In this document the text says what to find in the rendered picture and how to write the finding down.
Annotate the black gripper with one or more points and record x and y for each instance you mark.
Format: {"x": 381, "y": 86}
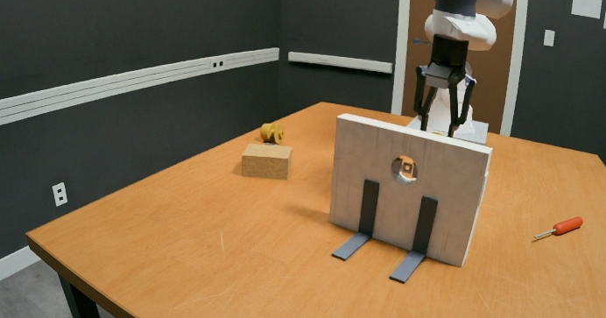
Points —
{"x": 451, "y": 52}

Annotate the beige wooden door panel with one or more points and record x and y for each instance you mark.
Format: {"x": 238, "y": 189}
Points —
{"x": 450, "y": 171}

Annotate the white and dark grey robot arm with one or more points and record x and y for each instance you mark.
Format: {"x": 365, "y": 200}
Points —
{"x": 459, "y": 20}

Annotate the orange-handled screwdriver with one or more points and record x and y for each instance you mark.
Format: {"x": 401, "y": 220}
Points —
{"x": 565, "y": 226}

